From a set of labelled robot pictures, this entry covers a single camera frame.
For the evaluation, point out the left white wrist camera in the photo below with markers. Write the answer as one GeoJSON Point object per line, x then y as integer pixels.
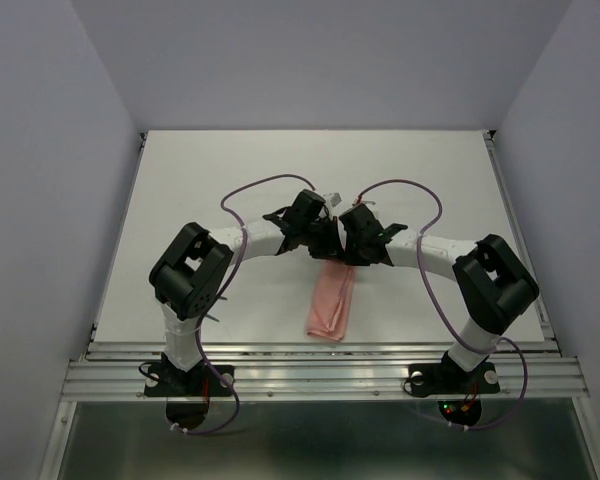
{"type": "Point", "coordinates": [333, 199]}

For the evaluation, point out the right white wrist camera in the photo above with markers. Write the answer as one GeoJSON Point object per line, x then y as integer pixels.
{"type": "Point", "coordinates": [368, 203]}

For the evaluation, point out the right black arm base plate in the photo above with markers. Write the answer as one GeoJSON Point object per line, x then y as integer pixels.
{"type": "Point", "coordinates": [427, 379]}

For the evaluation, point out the pink satin napkin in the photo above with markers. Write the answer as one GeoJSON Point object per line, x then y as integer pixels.
{"type": "Point", "coordinates": [331, 302]}

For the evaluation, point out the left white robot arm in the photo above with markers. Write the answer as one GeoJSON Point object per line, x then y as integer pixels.
{"type": "Point", "coordinates": [187, 277]}

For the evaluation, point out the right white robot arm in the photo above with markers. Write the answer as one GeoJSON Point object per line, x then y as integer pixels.
{"type": "Point", "coordinates": [494, 284]}

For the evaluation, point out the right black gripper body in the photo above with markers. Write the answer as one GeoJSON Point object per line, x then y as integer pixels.
{"type": "Point", "coordinates": [353, 252]}

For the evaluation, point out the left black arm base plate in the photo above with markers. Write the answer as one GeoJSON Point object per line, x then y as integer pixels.
{"type": "Point", "coordinates": [163, 381]}

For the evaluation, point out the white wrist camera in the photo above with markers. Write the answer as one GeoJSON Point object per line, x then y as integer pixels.
{"type": "Point", "coordinates": [368, 203]}
{"type": "Point", "coordinates": [333, 199]}

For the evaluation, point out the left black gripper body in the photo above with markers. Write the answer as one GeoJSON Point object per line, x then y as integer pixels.
{"type": "Point", "coordinates": [309, 230]}

